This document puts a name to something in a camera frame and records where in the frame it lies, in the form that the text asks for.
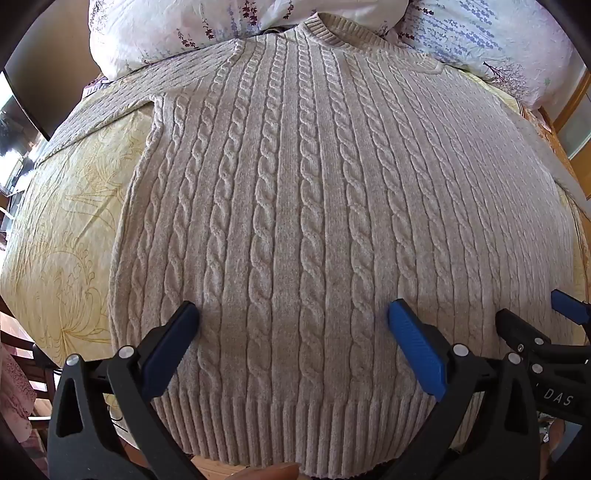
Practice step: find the pink floral pillow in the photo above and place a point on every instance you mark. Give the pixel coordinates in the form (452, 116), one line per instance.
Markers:
(184, 32)

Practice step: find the wooden glazed door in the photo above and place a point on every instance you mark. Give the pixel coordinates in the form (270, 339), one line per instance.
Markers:
(572, 124)

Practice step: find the black television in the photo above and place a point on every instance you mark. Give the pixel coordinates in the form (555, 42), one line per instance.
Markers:
(44, 74)

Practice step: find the yellow floral bed sheet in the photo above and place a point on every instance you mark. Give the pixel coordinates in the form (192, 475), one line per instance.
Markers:
(69, 230)

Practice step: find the pink floral cloth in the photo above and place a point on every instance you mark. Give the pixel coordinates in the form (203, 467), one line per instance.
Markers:
(14, 397)

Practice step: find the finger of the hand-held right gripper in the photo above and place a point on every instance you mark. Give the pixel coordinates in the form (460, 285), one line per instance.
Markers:
(521, 333)
(571, 305)

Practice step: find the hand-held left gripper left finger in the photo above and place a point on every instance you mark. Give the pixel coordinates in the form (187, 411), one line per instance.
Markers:
(171, 347)

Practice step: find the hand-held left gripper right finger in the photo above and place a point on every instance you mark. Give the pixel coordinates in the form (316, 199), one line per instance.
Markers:
(415, 347)

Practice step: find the dark wooden chair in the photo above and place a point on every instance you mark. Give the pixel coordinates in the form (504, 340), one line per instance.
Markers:
(23, 341)

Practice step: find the white lavender print pillow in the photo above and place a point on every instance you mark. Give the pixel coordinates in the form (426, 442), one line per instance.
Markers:
(489, 41)

